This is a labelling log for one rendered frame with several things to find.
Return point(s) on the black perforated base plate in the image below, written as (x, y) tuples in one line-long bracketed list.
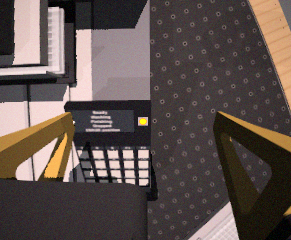
[(205, 56)]

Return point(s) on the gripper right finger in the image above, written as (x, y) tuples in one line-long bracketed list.
[(274, 203)]

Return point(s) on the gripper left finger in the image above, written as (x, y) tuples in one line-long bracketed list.
[(17, 147)]

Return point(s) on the grey flat rectangular slab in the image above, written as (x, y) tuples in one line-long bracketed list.
[(210, 222)]

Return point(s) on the light grey machine housing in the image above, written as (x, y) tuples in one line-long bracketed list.
[(107, 58)]

